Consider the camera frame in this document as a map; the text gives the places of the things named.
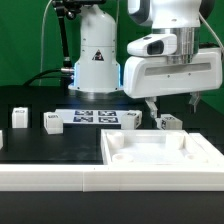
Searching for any grey cable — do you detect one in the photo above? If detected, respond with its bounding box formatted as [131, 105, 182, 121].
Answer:
[38, 0, 54, 86]

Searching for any white U-shaped obstacle fence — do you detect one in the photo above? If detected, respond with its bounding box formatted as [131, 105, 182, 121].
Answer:
[0, 133, 224, 192]

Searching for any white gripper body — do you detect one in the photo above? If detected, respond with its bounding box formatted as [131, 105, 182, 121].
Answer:
[123, 48, 223, 98]

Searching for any white square tabletop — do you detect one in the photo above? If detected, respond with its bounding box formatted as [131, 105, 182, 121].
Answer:
[101, 130, 214, 166]

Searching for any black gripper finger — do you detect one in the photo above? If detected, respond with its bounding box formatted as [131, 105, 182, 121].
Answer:
[189, 92, 201, 113]
[145, 97, 158, 119]

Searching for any white sheet with tags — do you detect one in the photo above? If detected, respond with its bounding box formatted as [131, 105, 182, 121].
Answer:
[55, 109, 126, 124]

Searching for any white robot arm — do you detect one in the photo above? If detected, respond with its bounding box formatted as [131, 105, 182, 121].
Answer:
[70, 0, 223, 117]

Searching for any black cable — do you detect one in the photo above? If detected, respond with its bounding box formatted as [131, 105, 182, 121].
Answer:
[23, 68, 74, 86]

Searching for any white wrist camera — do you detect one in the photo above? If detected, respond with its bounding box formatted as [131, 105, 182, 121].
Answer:
[127, 34, 177, 57]

